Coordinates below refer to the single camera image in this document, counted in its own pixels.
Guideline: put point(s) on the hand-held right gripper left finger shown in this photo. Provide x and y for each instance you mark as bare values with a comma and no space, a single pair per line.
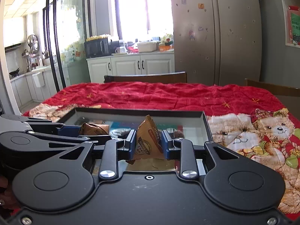
129,145

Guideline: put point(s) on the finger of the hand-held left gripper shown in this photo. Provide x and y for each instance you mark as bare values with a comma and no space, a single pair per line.
69,130
70,139

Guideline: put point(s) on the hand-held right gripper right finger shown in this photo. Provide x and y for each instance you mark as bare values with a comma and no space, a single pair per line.
166,145

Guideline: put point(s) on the brown triangular snack packet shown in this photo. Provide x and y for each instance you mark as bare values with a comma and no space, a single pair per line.
147,140
93,129

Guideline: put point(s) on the black shallow cardboard box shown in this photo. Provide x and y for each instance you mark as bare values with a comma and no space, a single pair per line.
196,126

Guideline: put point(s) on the red printed blanket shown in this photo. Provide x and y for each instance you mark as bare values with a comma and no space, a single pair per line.
164,93

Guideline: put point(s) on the white hanging waste bin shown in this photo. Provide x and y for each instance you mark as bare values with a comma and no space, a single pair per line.
38,79

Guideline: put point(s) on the dark wooden chair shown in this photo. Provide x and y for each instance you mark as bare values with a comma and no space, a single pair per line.
145,77

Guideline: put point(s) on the white kitchen cabinet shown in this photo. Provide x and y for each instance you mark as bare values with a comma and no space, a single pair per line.
126,66

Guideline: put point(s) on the black microwave oven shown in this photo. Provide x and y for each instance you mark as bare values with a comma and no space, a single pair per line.
97,48

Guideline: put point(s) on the white mug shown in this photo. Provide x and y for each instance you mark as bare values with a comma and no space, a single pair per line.
120,50

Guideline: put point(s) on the orange box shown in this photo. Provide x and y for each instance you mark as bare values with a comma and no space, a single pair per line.
166,48

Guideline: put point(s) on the white plastic basin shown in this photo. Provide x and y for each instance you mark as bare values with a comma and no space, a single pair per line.
147,46

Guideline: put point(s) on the brown wooden chair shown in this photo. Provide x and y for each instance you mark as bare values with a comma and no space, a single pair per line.
276,88

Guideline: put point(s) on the silver double-door refrigerator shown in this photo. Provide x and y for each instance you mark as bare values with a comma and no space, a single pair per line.
211,28

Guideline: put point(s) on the green sign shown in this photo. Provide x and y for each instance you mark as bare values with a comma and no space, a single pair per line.
295,28

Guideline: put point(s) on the black sliding door frame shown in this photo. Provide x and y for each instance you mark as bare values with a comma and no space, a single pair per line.
57,51

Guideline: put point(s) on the white wall shelf unit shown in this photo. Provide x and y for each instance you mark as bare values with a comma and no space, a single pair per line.
282,16

